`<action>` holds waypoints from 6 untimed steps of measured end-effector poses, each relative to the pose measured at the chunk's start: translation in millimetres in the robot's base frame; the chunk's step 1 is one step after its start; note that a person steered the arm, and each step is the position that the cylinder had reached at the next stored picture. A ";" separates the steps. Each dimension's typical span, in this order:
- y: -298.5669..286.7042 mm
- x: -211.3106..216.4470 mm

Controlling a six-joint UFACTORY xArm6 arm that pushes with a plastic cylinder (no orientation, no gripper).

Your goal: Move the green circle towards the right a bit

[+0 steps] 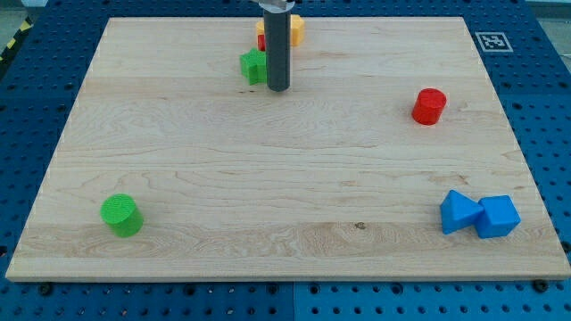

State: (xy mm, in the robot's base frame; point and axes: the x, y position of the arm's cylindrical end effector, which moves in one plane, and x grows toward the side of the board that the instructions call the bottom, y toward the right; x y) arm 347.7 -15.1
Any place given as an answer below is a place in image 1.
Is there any small red block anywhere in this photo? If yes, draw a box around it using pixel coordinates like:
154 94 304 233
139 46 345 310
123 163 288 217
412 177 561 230
257 34 266 52

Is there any black bolt front right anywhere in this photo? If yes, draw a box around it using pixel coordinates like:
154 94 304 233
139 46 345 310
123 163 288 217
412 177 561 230
532 279 550 293

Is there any black bolt front left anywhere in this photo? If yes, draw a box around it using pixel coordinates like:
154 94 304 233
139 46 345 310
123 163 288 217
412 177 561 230
37 283 53 296

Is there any green star block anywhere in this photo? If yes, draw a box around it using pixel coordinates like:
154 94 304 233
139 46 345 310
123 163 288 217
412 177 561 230
239 48 267 85

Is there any blue triangular prism block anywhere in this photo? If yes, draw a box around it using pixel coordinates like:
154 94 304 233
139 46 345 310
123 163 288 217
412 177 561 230
440 190 484 235

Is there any red cylinder block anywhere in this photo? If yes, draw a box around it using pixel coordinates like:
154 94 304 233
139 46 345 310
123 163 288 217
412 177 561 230
411 88 447 126

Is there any yellow hexagon block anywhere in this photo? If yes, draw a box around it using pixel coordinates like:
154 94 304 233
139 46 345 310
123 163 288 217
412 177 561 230
255 14 305 51

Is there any black bolt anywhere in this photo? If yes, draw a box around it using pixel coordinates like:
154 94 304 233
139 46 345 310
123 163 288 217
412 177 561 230
37 283 53 296
532 279 550 293

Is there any light wooden board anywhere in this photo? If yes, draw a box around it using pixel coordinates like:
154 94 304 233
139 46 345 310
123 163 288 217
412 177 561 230
6 17 570 283

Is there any blue cube block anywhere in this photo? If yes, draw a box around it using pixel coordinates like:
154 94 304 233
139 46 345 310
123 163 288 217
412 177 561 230
475 195 521 239

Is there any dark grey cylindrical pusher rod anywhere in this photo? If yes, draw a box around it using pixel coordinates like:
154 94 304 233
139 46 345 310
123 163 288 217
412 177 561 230
263 10 291 92

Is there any green cylinder block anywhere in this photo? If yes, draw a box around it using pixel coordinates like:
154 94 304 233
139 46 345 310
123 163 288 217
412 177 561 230
100 193 144 238

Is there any white fiducial marker tag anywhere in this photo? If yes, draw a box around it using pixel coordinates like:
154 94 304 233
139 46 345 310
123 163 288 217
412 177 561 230
475 31 513 53

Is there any silver rod mount flange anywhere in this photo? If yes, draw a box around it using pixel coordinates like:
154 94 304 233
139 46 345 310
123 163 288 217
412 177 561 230
257 0 295 13

